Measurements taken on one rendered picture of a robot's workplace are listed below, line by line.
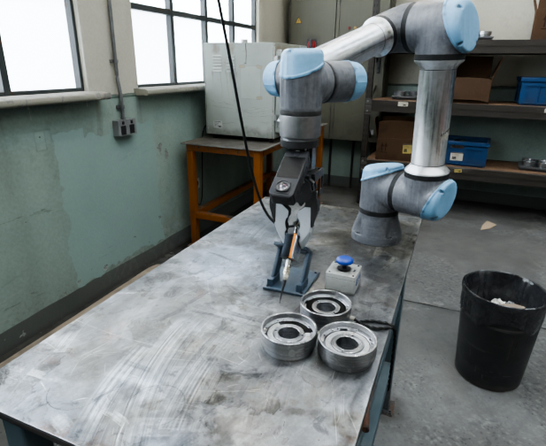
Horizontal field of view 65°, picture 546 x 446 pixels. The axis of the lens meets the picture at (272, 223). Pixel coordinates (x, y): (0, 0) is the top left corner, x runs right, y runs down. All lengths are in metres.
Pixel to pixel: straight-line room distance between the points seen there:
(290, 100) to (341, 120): 3.87
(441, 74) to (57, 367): 1.02
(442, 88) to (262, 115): 2.02
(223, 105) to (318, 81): 2.42
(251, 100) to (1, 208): 1.67
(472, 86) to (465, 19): 3.05
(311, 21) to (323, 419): 4.29
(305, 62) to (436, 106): 0.48
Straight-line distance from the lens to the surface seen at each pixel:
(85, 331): 0.95
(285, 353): 0.79
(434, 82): 1.15
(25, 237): 2.35
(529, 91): 4.25
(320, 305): 0.93
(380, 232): 1.29
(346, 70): 0.85
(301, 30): 4.75
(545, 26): 4.25
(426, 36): 1.14
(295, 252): 0.83
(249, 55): 3.07
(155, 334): 0.90
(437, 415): 1.98
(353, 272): 1.03
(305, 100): 0.77
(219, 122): 3.21
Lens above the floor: 1.30
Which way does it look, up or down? 20 degrees down
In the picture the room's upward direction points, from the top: 1 degrees clockwise
